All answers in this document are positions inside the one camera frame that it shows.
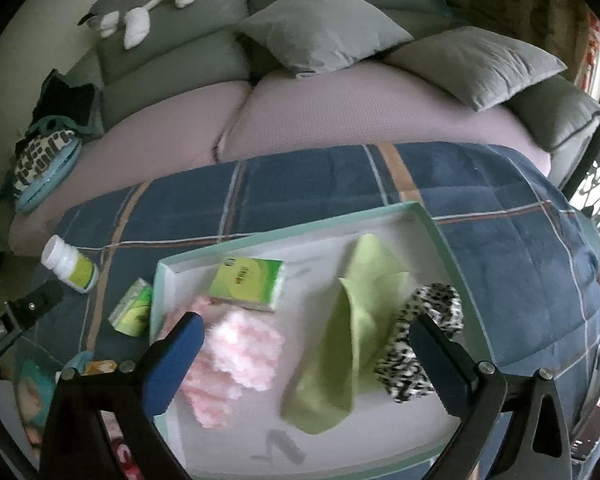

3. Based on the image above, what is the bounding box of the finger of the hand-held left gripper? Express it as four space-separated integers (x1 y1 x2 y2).
7 280 65 331

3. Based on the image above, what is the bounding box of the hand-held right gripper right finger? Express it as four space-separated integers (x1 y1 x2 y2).
410 314 573 480

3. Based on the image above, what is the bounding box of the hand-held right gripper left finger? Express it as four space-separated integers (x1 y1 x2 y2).
40 311 206 480

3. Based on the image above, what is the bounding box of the leopard print scrunchie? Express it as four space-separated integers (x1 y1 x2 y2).
374 282 465 404

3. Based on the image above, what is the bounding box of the white pill bottle green label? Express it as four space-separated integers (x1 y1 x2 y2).
41 235 100 294

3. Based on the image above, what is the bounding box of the teal plastic wipes box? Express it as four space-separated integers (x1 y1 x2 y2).
15 355 56 441

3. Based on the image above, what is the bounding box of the pink fluffy towel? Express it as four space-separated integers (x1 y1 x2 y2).
160 296 286 430

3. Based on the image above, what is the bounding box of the green tissue pack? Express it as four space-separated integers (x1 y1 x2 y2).
207 256 286 312
108 278 154 337

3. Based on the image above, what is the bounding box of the orange packet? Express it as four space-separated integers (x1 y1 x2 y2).
82 360 118 376

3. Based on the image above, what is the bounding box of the light green cloth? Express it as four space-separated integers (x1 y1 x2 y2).
280 234 412 436

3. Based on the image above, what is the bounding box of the white box lid teal rim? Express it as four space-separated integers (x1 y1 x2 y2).
147 201 498 480

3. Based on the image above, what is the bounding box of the blue plaid blanket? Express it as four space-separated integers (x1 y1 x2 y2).
10 142 600 480

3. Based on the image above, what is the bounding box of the mauve sofa seat cushion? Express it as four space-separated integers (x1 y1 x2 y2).
7 80 253 256
215 62 553 176

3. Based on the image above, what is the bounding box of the black clothing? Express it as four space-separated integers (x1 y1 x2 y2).
32 69 103 128

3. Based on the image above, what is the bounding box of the grey green sofa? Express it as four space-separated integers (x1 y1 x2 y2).
0 0 600 241

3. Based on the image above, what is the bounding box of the grey throw cushion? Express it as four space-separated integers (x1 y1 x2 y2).
382 26 568 112
235 0 415 77

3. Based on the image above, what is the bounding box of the grey white plush dog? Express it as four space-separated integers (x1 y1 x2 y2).
77 0 206 50

